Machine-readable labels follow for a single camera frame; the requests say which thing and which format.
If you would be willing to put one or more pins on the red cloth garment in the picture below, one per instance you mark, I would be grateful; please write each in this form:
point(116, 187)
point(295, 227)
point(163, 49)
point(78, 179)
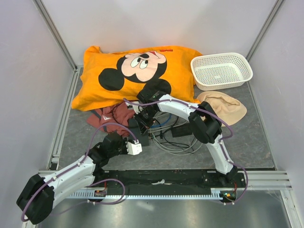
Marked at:
point(118, 114)

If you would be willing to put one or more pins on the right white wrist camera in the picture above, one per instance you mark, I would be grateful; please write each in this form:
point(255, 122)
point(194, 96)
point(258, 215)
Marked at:
point(137, 109)

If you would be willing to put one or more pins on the beige cloth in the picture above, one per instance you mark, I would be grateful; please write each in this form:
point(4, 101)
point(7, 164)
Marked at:
point(226, 107)

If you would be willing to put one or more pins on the orange cartoon mouse pillow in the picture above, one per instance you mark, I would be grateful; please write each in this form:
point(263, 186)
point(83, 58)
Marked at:
point(109, 78)

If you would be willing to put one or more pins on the white perforated plastic basket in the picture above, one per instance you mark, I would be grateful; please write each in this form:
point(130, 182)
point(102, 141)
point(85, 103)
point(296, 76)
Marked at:
point(220, 71)

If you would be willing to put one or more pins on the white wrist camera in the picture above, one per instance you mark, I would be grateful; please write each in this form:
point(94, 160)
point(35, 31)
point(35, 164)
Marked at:
point(137, 109)
point(134, 148)

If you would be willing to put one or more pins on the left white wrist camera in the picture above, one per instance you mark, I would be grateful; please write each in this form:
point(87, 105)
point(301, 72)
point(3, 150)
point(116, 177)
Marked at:
point(134, 148)

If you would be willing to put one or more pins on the black network switch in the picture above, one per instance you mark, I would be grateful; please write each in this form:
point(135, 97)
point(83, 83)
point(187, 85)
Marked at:
point(139, 131)

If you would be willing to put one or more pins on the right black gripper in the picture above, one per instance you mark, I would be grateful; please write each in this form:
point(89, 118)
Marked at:
point(143, 124)

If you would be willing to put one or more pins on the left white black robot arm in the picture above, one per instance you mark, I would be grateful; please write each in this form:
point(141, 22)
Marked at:
point(41, 194)

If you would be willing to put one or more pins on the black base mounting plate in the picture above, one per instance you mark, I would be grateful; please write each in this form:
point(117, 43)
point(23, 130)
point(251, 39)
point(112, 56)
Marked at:
point(192, 177)

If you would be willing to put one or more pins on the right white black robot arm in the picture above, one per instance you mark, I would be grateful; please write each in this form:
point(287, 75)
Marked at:
point(204, 124)

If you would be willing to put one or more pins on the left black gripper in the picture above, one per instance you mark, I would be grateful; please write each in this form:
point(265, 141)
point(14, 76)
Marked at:
point(123, 140)

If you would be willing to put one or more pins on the grey slotted cable duct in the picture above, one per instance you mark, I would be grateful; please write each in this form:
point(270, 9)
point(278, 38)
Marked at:
point(91, 194)

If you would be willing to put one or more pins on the black power adapter brick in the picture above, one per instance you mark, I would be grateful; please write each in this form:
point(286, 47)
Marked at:
point(181, 131)

